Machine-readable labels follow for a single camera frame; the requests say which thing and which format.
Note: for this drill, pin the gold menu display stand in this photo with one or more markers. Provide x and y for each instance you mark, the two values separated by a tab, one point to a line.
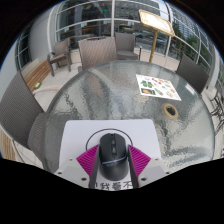
156	21

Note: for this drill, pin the white printed mouse pad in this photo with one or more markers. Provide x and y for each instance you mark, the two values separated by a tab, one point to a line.
76	136

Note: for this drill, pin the brown wicker armchair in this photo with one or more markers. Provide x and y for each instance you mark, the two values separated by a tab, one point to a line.
61	50

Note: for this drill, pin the grey wicker chair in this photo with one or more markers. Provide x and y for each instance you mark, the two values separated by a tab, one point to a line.
126	45
98	53
192	75
18	113

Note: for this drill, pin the colourful laminated menu sheet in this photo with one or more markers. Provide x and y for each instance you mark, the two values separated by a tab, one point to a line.
156	87

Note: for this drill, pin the wooden slatted bench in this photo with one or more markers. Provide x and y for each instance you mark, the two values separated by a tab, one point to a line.
37	76
6	146

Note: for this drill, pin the black computer mouse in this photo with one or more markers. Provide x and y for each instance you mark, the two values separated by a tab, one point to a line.
113	156

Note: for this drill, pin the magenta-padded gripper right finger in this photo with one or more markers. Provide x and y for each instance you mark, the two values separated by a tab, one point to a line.
140	160

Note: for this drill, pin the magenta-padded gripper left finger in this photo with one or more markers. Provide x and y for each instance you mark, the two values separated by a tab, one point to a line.
87	159

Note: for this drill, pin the green metal folding table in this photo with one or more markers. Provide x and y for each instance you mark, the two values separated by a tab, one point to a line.
218	106

